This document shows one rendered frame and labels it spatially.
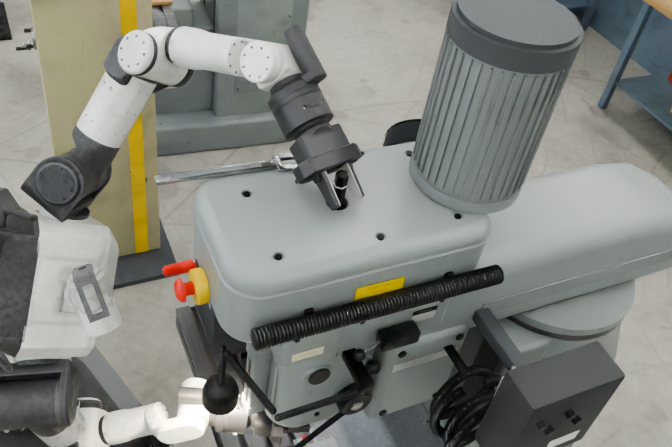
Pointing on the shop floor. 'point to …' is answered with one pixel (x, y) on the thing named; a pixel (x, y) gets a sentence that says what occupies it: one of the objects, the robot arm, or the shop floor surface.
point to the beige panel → (72, 78)
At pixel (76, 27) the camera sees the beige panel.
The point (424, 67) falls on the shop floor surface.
